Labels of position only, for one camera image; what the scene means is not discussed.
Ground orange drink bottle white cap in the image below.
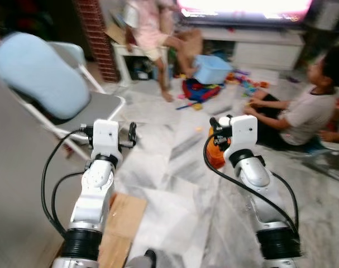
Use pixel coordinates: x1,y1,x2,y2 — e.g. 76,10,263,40
207,127,230,170

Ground red and blue toy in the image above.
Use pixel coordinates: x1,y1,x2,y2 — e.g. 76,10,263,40
182,78,225,104

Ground grey folding chair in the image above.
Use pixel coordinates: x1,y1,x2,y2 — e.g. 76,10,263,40
2,42,127,161

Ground blue plastic bin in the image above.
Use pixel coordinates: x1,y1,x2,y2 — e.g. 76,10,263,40
193,54,232,84

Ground brown cardboard sheet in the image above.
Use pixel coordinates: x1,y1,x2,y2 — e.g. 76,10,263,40
97,193,149,268

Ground white television cabinet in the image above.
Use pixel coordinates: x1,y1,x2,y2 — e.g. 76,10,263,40
112,25,307,84

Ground seated child grey shirt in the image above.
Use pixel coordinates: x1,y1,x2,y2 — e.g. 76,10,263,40
245,47,339,151

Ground red brick pillar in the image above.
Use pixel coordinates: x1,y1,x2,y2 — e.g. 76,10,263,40
74,0,121,83

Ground standing person pink clothes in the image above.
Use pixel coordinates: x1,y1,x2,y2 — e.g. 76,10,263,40
123,0,200,102

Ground light blue cushion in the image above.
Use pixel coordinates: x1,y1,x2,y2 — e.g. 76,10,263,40
0,32,92,121

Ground bright television screen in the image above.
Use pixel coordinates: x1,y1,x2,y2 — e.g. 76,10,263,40
178,0,314,26

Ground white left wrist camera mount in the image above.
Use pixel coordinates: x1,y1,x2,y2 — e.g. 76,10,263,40
92,119,121,164

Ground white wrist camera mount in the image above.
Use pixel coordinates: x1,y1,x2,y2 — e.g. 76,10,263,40
223,115,257,162
92,119,121,164

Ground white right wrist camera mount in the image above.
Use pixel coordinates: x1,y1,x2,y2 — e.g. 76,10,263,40
223,115,257,162

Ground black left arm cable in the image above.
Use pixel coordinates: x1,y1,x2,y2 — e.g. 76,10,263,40
51,170,87,235

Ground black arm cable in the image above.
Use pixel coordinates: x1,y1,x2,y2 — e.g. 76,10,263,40
269,171,300,227
51,170,87,235

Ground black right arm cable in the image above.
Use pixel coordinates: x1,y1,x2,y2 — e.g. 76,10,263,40
269,171,300,227

